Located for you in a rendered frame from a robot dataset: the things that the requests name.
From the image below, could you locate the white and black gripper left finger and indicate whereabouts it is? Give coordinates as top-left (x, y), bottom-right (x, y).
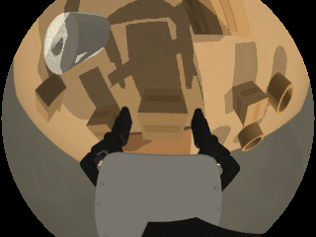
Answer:
top-left (80, 107), bottom-right (132, 187)

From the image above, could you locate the brown cardboard carton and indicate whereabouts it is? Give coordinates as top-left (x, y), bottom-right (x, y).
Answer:
top-left (36, 73), bottom-right (66, 122)

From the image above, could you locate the brown wooden ring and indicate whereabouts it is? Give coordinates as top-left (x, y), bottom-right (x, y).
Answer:
top-left (238, 122), bottom-right (264, 151)

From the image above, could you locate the brown cardboard box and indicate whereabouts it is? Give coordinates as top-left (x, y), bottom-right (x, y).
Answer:
top-left (232, 81), bottom-right (269, 126)
top-left (182, 0), bottom-right (252, 39)
top-left (86, 103), bottom-right (120, 141)
top-left (137, 88), bottom-right (188, 140)

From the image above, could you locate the tan hollow cylinder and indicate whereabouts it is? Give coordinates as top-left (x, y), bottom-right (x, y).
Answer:
top-left (267, 72), bottom-right (293, 115)

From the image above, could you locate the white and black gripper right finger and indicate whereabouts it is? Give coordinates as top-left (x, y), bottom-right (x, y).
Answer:
top-left (191, 109), bottom-right (240, 191)

